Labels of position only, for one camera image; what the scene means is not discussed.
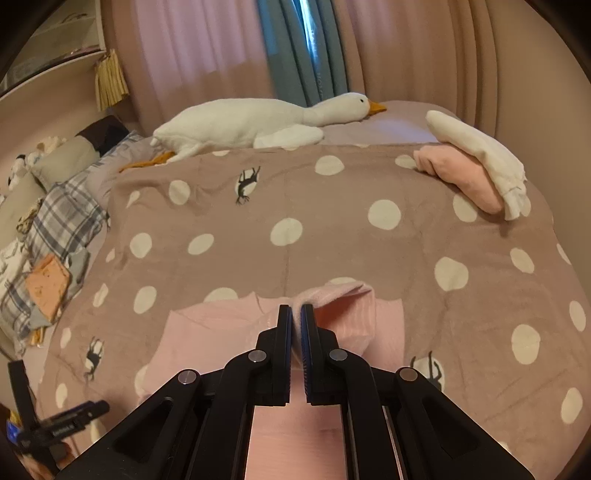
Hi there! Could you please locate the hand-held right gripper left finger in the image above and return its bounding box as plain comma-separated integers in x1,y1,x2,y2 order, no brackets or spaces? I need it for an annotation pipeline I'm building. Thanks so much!
55,305,294,480

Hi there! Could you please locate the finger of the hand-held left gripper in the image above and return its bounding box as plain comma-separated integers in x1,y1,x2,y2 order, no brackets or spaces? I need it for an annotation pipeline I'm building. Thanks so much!
8,360,37,432
39,401,110,432

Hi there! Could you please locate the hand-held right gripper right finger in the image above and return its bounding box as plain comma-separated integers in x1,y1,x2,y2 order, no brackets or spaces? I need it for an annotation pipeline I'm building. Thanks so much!
300,304,532,480

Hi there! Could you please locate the pink knit sweater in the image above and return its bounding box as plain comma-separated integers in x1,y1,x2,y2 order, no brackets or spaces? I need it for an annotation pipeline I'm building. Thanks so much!
136,282,407,480

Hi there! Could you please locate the folded orange printed cloth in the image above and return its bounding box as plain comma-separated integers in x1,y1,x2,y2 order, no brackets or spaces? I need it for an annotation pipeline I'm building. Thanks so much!
25,256,72,315

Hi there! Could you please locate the mauve polka dot blanket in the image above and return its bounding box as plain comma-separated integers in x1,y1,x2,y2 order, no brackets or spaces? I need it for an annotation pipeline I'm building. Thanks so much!
34,144,589,480

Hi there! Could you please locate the white printed cloth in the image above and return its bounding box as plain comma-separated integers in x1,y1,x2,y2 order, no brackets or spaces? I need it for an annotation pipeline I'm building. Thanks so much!
0,237,31,296

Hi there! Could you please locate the brown floral cloth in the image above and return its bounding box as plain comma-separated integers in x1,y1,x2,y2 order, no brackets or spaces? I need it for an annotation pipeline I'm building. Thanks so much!
15,205,42,236

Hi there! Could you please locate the plaid pillow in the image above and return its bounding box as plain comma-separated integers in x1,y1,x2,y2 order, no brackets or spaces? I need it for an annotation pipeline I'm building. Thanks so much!
0,173,112,342

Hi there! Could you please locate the beige headboard cushion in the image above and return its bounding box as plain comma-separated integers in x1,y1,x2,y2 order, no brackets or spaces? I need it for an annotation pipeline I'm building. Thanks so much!
0,173,47,241
32,136,100,190

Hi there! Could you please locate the pile of small plush toys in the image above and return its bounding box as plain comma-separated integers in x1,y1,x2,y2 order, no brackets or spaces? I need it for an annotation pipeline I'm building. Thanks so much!
7,136,65,190

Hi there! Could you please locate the white goose plush toy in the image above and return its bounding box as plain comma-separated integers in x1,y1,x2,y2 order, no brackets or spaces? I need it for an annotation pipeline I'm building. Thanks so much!
119,92,387,174

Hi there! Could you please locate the folded pink garment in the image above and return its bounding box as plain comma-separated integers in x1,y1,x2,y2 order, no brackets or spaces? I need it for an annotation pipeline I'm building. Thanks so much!
413,144,504,214

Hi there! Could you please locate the lavender bed sheet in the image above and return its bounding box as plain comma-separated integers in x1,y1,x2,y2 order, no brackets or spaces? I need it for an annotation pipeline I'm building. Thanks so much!
323,99,444,146

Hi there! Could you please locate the lavender pillow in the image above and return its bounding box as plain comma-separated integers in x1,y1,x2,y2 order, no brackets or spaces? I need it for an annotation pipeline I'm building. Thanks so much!
95,129,151,204

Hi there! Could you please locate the folded white garment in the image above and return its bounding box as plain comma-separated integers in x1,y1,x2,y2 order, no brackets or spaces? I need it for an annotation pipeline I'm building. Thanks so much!
425,110,528,221

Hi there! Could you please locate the dark brown cushion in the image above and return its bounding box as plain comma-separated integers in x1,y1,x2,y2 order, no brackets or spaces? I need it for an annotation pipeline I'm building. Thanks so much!
76,115,130,148

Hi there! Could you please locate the blue curtain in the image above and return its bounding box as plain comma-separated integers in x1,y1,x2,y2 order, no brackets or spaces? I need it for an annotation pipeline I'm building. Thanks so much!
256,0,349,108

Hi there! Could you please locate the pink curtain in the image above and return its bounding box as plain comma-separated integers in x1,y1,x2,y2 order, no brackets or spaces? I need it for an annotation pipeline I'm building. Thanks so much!
332,0,522,139
104,0,273,139

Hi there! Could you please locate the straw fringe hanging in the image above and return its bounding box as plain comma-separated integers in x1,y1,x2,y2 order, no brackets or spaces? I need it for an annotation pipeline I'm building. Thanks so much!
95,48,130,112

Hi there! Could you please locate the white wall shelf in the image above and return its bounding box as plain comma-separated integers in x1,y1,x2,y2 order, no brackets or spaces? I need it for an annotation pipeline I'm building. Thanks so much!
0,0,109,97

